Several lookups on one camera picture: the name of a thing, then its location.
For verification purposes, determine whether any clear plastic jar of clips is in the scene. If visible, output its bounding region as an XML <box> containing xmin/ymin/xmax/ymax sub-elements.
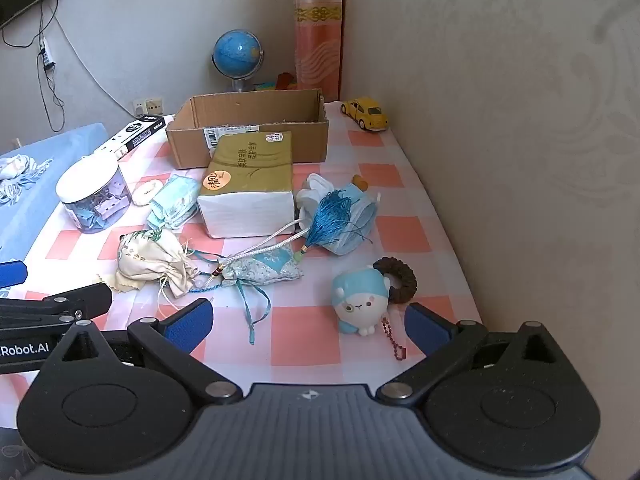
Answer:
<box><xmin>55</xmin><ymin>156</ymin><xmax>133</xmax><ymax>235</ymax></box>

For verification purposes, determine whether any blue desk globe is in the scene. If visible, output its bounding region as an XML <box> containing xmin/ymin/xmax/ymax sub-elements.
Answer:
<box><xmin>211</xmin><ymin>30</ymin><xmax>263</xmax><ymax>93</ymax></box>

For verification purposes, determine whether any white crumpled cloth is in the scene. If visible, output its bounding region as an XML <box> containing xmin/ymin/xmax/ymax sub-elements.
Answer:
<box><xmin>0</xmin><ymin>154</ymin><xmax>53</xmax><ymax>206</ymax></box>

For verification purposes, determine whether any pink checked tablecloth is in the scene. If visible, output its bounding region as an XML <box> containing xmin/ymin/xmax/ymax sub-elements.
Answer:
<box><xmin>0</xmin><ymin>100</ymin><xmax>483</xmax><ymax>401</ymax></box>

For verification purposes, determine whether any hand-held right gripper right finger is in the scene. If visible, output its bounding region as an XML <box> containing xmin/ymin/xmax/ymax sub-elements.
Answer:
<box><xmin>376</xmin><ymin>302</ymin><xmax>568</xmax><ymax>404</ymax></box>

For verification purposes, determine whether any gold tissue pack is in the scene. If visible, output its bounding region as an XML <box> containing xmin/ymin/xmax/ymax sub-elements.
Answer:
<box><xmin>196</xmin><ymin>131</ymin><xmax>296</xmax><ymax>239</ymax></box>

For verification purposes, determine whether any cardboard box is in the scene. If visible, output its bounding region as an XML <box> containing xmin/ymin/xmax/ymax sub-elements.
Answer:
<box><xmin>165</xmin><ymin>89</ymin><xmax>330</xmax><ymax>170</ymax></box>

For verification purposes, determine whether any yellow toy car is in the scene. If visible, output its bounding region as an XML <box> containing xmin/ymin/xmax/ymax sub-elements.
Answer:
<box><xmin>341</xmin><ymin>97</ymin><xmax>389</xmax><ymax>132</ymax></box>

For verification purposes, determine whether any black cable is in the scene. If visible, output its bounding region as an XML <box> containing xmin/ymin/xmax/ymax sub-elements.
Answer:
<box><xmin>2</xmin><ymin>0</ymin><xmax>67</xmax><ymax>133</ymax></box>

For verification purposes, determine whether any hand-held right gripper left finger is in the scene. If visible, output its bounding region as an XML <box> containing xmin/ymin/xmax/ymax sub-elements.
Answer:
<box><xmin>42</xmin><ymin>298</ymin><xmax>243</xmax><ymax>403</ymax></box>

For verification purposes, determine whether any pink patterned curtain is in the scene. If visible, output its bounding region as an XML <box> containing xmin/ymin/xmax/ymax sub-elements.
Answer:
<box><xmin>292</xmin><ymin>0</ymin><xmax>346</xmax><ymax>103</ymax></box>

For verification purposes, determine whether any white oval pad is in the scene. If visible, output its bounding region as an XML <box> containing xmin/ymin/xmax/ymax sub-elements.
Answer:
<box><xmin>132</xmin><ymin>178</ymin><xmax>163</xmax><ymax>207</ymax></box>

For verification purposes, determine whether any blue patterned sachet with tassel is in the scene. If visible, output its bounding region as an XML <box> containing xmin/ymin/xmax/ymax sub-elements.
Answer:
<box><xmin>190</xmin><ymin>189</ymin><xmax>373</xmax><ymax>346</ymax></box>

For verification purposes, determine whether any white fluffy ball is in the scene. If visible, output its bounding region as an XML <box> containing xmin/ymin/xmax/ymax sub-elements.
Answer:
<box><xmin>116</xmin><ymin>229</ymin><xmax>201</xmax><ymax>298</ymax></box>

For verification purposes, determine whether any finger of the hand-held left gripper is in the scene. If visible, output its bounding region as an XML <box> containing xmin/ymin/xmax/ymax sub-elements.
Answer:
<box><xmin>0</xmin><ymin>282</ymin><xmax>113</xmax><ymax>331</ymax></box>
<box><xmin>0</xmin><ymin>260</ymin><xmax>28</xmax><ymax>288</ymax></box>

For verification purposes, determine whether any light blue face mask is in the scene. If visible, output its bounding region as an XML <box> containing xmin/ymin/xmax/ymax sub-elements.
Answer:
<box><xmin>146</xmin><ymin>175</ymin><xmax>202</xmax><ymax>231</ymax></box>

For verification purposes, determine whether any light blue blanket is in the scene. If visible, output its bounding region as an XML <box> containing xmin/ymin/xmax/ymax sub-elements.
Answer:
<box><xmin>0</xmin><ymin>122</ymin><xmax>113</xmax><ymax>263</ymax></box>

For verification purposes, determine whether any blue and white plush keychain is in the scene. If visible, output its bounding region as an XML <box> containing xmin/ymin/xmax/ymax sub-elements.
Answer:
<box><xmin>331</xmin><ymin>266</ymin><xmax>408</xmax><ymax>361</ymax></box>

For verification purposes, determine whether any black and white long box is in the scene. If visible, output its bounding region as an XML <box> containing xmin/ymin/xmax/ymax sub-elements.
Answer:
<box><xmin>92</xmin><ymin>114</ymin><xmax>176</xmax><ymax>162</ymax></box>

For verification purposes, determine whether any cream fabric swatch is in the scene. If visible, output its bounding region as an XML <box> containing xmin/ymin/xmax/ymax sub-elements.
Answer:
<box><xmin>95</xmin><ymin>272</ymin><xmax>147</xmax><ymax>294</ymax></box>

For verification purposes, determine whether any white wall cable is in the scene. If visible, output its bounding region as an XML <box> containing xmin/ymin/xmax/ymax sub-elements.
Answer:
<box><xmin>52</xmin><ymin>15</ymin><xmax>135</xmax><ymax>116</ymax></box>

